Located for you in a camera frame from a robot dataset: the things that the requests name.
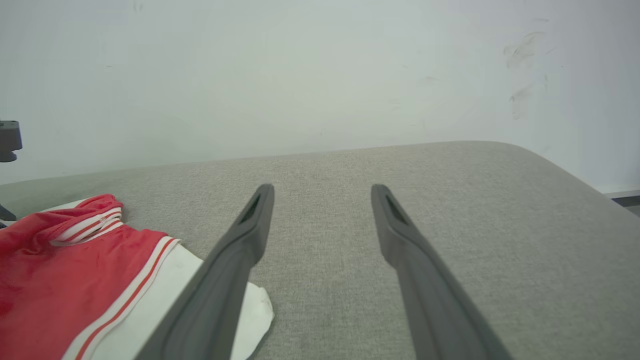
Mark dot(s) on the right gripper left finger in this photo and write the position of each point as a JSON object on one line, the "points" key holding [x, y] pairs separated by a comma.
{"points": [[220, 295]]}

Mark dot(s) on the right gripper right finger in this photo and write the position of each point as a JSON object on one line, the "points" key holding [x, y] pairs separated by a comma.
{"points": [[430, 295]]}

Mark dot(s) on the red and white shirt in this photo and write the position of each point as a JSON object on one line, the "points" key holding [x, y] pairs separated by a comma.
{"points": [[60, 280]]}

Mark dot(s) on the grey fabric sofa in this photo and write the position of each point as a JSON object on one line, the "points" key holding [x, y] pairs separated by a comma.
{"points": [[330, 210]]}

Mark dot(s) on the grey metal stand pole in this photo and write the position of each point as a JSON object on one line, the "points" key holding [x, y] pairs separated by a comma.
{"points": [[10, 137]]}

